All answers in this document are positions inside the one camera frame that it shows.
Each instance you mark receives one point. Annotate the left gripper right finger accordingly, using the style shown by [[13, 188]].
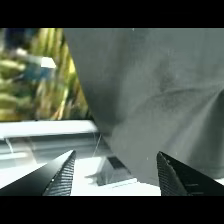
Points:
[[186, 180]]

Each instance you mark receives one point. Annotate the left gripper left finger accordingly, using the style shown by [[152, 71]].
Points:
[[50, 180]]

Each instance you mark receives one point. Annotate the black garment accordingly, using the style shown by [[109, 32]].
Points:
[[150, 100]]

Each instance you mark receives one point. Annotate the silver frame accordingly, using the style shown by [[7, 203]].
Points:
[[50, 128]]

